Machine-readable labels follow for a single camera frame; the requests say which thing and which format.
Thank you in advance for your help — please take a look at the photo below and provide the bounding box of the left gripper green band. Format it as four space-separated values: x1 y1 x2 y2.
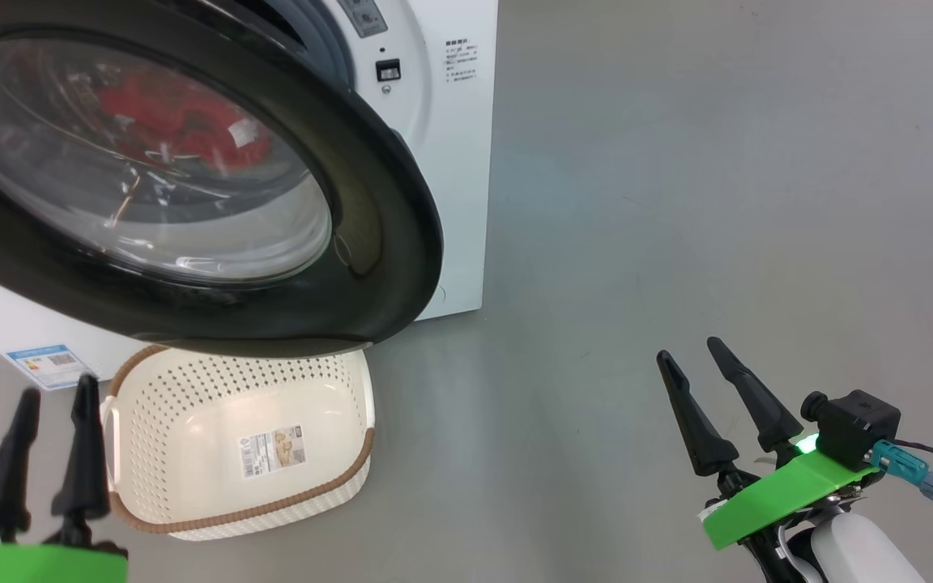
0 374 129 583

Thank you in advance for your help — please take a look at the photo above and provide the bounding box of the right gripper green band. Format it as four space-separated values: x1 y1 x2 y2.
656 337 880 551

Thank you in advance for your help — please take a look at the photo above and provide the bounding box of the plain red garment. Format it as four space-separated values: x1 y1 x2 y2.
98 69 216 155

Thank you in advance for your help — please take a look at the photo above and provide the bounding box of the black-rimmed glass washer door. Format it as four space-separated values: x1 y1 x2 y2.
0 0 445 360

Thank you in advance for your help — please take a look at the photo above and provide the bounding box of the cream perforated laundry basket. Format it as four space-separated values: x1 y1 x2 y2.
100 344 377 541

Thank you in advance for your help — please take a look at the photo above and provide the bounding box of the basket product label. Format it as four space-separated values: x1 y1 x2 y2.
238 424 307 479

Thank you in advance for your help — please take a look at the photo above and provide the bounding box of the white front-load washing machine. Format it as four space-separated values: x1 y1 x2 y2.
0 0 500 381

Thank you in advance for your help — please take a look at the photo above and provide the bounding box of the grey rubber door gasket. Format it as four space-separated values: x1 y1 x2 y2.
264 0 354 82

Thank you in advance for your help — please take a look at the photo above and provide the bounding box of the blue energy label sticker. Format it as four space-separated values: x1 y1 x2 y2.
6 344 95 391

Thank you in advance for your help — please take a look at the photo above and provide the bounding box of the printed instruction text label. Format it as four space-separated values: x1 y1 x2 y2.
444 38 479 83

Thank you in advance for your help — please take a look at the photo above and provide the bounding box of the grey warning sticker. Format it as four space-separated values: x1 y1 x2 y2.
337 0 389 39

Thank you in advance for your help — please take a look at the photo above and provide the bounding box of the teal right camera connector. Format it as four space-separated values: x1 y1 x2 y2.
871 440 933 501

